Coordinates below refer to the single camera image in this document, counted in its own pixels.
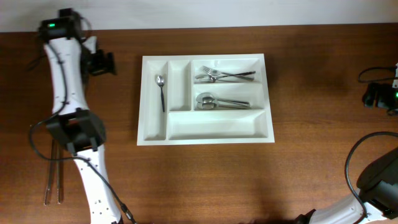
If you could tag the small grey spoon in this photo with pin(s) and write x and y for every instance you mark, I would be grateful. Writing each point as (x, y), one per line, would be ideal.
(160, 82)

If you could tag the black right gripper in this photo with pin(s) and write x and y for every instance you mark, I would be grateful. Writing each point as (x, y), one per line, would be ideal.
(368, 95)

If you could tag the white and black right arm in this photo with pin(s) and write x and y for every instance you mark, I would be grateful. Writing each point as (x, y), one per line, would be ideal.
(373, 199)

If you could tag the white cutlery tray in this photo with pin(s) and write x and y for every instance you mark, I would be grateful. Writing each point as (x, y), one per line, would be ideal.
(184, 123)

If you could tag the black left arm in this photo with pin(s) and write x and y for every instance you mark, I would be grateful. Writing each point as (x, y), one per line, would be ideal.
(73, 58)

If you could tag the silver fork with long handle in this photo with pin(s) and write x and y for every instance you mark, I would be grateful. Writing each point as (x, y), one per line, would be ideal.
(217, 74)

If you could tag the large silver spoon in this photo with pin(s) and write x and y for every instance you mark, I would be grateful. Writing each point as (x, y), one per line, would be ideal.
(208, 97)
(211, 106)

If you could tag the dark chopstick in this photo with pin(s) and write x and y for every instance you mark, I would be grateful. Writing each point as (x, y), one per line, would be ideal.
(50, 174)
(58, 171)

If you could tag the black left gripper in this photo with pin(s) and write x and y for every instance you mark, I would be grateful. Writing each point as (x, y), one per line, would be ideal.
(110, 63)

